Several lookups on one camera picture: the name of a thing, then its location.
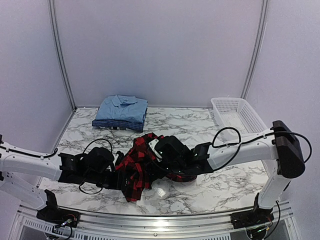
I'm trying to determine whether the aluminium corner post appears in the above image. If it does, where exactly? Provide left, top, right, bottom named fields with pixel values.
left=48, top=0, right=77, bottom=112
left=240, top=0, right=270, bottom=99

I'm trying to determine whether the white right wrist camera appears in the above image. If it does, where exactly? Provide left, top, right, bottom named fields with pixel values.
left=148, top=138, right=162, bottom=162

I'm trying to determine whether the light blue folded shirt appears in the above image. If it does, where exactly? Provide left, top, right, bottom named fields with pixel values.
left=95, top=95, right=148, bottom=123

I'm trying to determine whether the blue checked folded shirt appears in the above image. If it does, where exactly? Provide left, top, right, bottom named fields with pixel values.
left=91, top=119, right=145, bottom=132

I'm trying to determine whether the right aluminium corner post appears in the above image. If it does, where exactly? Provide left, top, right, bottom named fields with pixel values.
left=240, top=0, right=270, bottom=99

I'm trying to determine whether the red black plaid shirt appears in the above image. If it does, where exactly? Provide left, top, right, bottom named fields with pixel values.
left=115, top=132, right=197, bottom=202

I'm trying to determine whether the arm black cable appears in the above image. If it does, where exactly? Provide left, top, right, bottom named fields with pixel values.
left=211, top=126, right=313, bottom=173
left=41, top=138, right=115, bottom=196

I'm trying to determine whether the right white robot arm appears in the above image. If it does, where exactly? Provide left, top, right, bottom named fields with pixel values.
left=148, top=120, right=309, bottom=224

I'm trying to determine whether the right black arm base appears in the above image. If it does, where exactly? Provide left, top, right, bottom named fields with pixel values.
left=230, top=193, right=274, bottom=229

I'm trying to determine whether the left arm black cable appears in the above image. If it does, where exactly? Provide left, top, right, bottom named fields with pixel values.
left=41, top=138, right=115, bottom=196

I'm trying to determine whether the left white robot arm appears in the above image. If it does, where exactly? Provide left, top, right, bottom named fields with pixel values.
left=0, top=141, right=126, bottom=223

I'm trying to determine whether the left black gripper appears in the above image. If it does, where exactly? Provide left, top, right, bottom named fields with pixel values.
left=85, top=170, right=134, bottom=191

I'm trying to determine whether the white plastic basket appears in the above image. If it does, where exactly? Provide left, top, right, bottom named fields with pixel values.
left=210, top=97, right=268, bottom=137

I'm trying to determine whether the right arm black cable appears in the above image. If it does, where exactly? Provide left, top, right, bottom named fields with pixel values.
left=211, top=126, right=313, bottom=173

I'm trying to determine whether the left aluminium corner post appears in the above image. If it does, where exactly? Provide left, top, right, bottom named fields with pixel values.
left=48, top=0, right=77, bottom=112

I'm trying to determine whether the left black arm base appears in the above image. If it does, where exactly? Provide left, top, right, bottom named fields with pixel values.
left=36, top=189, right=81, bottom=228

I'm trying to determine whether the aluminium front rail frame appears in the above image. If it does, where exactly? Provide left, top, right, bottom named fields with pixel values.
left=8, top=201, right=301, bottom=240

